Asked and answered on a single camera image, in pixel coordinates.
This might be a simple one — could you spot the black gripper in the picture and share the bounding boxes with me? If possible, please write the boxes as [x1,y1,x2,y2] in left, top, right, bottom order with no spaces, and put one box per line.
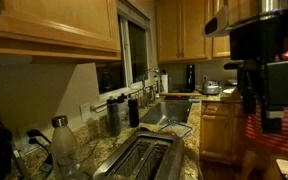
[228,9,288,135]

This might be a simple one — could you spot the stainless steel toaster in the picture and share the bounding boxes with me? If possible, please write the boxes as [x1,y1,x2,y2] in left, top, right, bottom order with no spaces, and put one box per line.
[92,128,186,180]

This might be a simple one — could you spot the silver pot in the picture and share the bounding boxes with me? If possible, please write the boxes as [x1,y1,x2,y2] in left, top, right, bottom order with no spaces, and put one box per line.
[202,77,221,95]

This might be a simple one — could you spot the wooden base cabinet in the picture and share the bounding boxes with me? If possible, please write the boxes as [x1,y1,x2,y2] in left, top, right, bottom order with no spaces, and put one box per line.
[198,99,252,164]

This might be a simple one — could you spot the black soda maker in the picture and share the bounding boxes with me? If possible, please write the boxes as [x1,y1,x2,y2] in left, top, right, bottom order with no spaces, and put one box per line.
[185,63,196,93]

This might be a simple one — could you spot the wooden cutting board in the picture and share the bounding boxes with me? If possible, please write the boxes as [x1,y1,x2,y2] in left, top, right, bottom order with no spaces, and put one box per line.
[159,91,202,98]

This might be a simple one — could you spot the white paper towel roll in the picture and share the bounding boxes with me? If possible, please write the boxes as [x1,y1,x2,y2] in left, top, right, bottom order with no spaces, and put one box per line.
[160,69,169,94]

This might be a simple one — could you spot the chrome kitchen faucet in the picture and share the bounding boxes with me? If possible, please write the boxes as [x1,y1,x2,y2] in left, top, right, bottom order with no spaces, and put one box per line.
[141,68,163,108]

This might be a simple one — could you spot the kitchen window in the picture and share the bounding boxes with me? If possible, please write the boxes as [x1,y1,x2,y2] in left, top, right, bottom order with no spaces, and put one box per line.
[95,1,152,101]

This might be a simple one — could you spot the white bottle with black cap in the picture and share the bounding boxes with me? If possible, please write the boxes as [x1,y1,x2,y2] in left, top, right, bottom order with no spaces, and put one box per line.
[117,93,130,126]

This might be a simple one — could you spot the grey water bottle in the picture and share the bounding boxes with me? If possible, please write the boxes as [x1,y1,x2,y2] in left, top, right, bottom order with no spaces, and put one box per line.
[106,95,122,138]

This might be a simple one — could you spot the clear bottle with metal cap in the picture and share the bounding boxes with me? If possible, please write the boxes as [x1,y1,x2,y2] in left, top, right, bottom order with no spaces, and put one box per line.
[50,114,85,180]

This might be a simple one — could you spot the black power plug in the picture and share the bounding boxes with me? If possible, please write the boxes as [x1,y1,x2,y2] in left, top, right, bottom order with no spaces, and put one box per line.
[26,129,52,145]

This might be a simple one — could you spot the black stereo camera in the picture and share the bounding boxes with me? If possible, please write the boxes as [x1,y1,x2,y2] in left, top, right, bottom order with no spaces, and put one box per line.
[223,60,248,81]

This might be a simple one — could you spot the wooden wall cabinet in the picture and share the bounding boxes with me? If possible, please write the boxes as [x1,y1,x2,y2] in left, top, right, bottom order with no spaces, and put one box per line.
[0,0,122,64]
[212,0,262,59]
[155,0,215,64]

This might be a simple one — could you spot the white wall switch plate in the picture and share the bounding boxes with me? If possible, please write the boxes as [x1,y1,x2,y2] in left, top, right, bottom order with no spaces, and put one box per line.
[79,102,92,124]

